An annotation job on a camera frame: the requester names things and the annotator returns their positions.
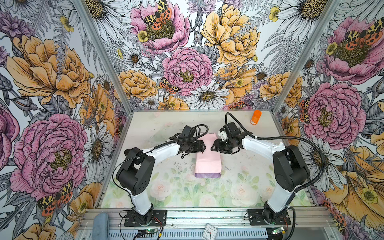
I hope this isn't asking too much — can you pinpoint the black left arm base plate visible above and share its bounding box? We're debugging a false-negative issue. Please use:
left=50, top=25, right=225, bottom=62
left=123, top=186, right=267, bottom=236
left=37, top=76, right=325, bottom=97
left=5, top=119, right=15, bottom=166
left=124, top=210, right=168, bottom=227

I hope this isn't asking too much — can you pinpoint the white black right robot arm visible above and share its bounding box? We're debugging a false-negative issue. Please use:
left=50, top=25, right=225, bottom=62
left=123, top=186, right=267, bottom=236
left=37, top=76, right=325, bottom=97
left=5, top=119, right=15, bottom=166
left=211, top=122, right=310, bottom=225

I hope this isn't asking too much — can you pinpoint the grey cloth roll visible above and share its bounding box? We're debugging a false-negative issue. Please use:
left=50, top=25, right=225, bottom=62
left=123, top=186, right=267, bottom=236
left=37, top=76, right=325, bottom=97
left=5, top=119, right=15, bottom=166
left=92, top=213, right=109, bottom=240

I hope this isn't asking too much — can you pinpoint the green circuit board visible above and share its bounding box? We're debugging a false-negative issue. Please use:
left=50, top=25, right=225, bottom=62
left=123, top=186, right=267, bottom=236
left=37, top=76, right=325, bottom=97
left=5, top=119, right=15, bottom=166
left=138, top=228, right=161, bottom=235

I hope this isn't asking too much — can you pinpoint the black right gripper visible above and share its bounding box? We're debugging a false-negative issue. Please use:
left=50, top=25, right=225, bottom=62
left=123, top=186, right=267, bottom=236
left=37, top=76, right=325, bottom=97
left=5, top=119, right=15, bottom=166
left=210, top=137, right=238, bottom=155

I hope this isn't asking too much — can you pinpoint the black corrugated cable conduit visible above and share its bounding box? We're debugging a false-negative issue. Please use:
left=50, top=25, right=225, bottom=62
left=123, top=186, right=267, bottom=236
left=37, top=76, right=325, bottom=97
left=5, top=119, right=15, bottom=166
left=224, top=112, right=327, bottom=193

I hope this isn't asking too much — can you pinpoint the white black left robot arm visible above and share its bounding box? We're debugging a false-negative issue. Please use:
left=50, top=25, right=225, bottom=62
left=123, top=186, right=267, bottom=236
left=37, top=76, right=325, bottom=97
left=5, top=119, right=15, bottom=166
left=114, top=124, right=209, bottom=217

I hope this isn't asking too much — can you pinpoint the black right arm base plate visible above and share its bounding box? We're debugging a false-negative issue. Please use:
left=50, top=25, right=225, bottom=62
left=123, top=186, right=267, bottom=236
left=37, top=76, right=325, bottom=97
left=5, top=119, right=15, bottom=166
left=247, top=209, right=292, bottom=226

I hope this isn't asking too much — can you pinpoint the aluminium frame rail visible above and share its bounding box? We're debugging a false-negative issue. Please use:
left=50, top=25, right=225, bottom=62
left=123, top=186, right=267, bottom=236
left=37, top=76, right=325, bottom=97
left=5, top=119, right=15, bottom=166
left=76, top=207, right=343, bottom=240

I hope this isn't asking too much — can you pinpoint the purple and pink wrapping paper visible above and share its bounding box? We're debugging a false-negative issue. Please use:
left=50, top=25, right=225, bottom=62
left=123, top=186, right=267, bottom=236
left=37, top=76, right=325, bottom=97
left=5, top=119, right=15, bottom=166
left=195, top=133, right=222, bottom=179

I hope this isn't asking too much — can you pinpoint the orange plastic bottle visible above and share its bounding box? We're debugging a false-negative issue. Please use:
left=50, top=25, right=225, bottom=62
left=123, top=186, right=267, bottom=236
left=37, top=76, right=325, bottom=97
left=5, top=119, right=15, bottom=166
left=250, top=110, right=262, bottom=125

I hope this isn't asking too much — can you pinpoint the small jar with dark lid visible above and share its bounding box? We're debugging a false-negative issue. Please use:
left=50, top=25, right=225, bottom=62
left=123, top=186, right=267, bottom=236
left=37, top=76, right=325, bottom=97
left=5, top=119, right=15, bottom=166
left=124, top=149, right=131, bottom=156

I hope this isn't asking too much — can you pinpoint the small white clock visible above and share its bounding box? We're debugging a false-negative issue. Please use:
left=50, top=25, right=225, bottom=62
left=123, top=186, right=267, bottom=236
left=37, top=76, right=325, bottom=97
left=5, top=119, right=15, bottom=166
left=202, top=224, right=219, bottom=240

